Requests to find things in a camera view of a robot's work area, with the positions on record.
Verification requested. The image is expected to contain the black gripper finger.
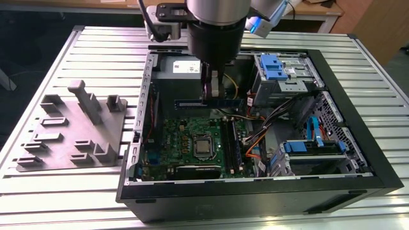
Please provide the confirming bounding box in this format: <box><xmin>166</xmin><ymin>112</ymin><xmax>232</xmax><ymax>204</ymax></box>
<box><xmin>208</xmin><ymin>69</ymin><xmax>224</xmax><ymax>98</ymax></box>
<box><xmin>200</xmin><ymin>61</ymin><xmax>212</xmax><ymax>105</ymax></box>

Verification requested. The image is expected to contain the black RAM slot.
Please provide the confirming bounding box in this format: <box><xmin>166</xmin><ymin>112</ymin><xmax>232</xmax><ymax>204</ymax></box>
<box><xmin>222</xmin><ymin>116</ymin><xmax>233</xmax><ymax>173</ymax></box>

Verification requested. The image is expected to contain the grey power supply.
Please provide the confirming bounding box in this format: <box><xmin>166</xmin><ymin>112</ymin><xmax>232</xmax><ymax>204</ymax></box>
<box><xmin>152</xmin><ymin>55</ymin><xmax>214</xmax><ymax>118</ymax></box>

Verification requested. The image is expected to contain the blue drive latch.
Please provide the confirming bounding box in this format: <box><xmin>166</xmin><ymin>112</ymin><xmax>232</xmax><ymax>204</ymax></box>
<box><xmin>260</xmin><ymin>54</ymin><xmax>288</xmax><ymax>81</ymax></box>

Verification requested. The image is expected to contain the metal drive cage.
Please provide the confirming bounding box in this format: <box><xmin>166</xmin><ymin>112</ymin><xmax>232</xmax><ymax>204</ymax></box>
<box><xmin>250</xmin><ymin>54</ymin><xmax>324</xmax><ymax>108</ymax></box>

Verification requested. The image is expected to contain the silver CPU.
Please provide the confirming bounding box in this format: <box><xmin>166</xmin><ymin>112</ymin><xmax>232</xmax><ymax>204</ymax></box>
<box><xmin>194</xmin><ymin>140</ymin><xmax>213</xmax><ymax>154</ymax></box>

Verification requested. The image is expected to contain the green motherboard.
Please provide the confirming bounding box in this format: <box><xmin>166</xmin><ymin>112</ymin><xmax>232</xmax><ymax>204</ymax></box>
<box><xmin>140</xmin><ymin>116</ymin><xmax>256</xmax><ymax>180</ymax></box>

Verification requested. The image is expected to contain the black CPU socket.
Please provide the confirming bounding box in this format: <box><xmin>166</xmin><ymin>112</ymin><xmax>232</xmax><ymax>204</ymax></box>
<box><xmin>190</xmin><ymin>134</ymin><xmax>218</xmax><ymax>161</ymax></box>

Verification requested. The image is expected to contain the blue disk carrier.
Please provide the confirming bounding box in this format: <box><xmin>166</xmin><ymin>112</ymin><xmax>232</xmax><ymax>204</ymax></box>
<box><xmin>281</xmin><ymin>141</ymin><xmax>348</xmax><ymax>154</ymax></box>

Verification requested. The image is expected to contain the black graphics card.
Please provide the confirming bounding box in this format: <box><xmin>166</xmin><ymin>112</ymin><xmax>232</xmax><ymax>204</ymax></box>
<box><xmin>174</xmin><ymin>164</ymin><xmax>221</xmax><ymax>180</ymax></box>

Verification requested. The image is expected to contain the metal disk bay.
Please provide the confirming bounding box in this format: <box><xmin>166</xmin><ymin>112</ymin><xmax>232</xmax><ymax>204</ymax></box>
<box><xmin>268</xmin><ymin>140</ymin><xmax>374</xmax><ymax>177</ymax></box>

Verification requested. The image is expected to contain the grey parts rack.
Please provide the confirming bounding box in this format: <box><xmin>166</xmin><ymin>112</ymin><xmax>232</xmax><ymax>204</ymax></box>
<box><xmin>14</xmin><ymin>80</ymin><xmax>137</xmax><ymax>173</ymax></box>

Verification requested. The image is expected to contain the black PC case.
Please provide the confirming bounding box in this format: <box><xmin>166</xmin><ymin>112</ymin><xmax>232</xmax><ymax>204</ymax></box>
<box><xmin>114</xmin><ymin>45</ymin><xmax>403</xmax><ymax>223</ymax></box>

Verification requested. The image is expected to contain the brown wooden cabinet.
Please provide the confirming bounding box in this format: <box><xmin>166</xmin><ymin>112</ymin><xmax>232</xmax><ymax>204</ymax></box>
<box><xmin>330</xmin><ymin>0</ymin><xmax>409</xmax><ymax>67</ymax></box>

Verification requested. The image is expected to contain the grey chair leg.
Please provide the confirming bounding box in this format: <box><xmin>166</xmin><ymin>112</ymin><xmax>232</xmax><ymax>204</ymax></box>
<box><xmin>0</xmin><ymin>68</ymin><xmax>17</xmax><ymax>92</ymax></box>

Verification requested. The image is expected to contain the yellow wire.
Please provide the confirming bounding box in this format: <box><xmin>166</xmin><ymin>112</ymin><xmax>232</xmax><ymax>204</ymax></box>
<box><xmin>222</xmin><ymin>73</ymin><xmax>238</xmax><ymax>99</ymax></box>

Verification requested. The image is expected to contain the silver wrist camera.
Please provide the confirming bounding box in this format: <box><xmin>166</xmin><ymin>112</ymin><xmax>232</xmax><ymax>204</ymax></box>
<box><xmin>145</xmin><ymin>3</ymin><xmax>189</xmax><ymax>43</ymax></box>
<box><xmin>245</xmin><ymin>16</ymin><xmax>273</xmax><ymax>38</ymax></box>

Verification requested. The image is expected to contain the black wire bundle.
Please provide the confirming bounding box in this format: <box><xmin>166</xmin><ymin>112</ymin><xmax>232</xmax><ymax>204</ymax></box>
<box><xmin>245</xmin><ymin>95</ymin><xmax>308</xmax><ymax>144</ymax></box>

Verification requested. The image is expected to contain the orange wire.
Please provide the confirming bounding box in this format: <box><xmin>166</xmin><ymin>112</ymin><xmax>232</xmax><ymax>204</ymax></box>
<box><xmin>244</xmin><ymin>134</ymin><xmax>266</xmax><ymax>159</ymax></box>

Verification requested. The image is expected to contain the wooden desk white frame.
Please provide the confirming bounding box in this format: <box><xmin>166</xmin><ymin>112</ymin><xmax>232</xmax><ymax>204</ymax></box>
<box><xmin>0</xmin><ymin>0</ymin><xmax>345</xmax><ymax>33</ymax></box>

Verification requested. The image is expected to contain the blue flat data wire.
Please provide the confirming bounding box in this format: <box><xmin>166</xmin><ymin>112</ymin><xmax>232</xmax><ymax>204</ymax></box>
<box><xmin>306</xmin><ymin>116</ymin><xmax>324</xmax><ymax>147</ymax></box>

